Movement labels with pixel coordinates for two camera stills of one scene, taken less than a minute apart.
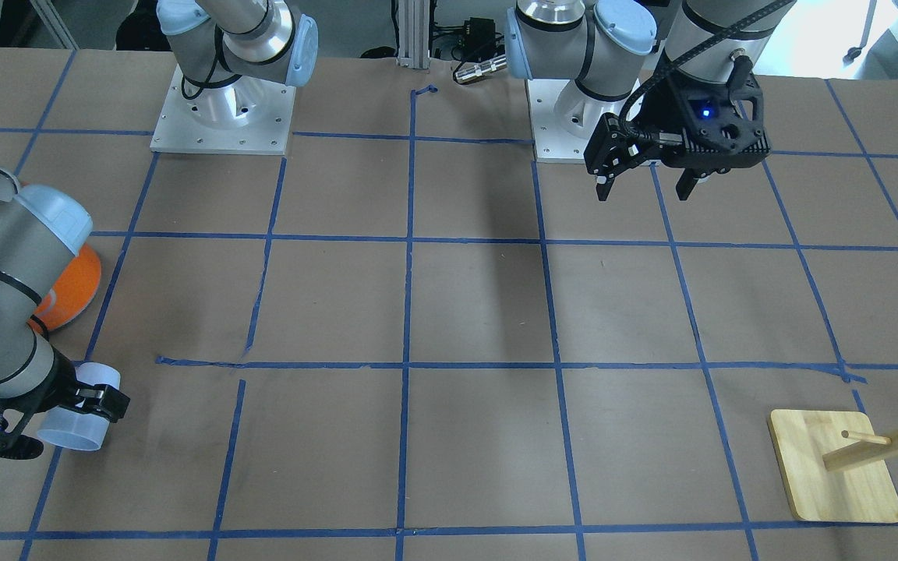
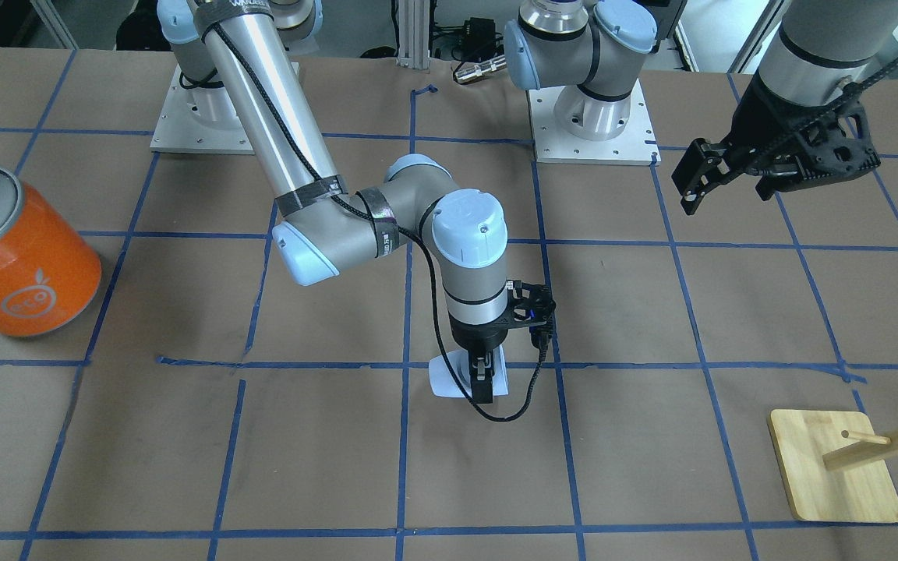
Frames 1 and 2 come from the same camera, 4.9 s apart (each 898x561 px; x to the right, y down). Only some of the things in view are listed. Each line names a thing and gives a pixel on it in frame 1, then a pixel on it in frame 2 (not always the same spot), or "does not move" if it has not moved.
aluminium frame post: x=413 y=33 does not move
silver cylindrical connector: x=479 y=70 does not move
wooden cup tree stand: x=835 y=462 does not move
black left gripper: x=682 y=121 -> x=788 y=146
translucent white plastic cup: x=72 y=427 -> x=444 y=383
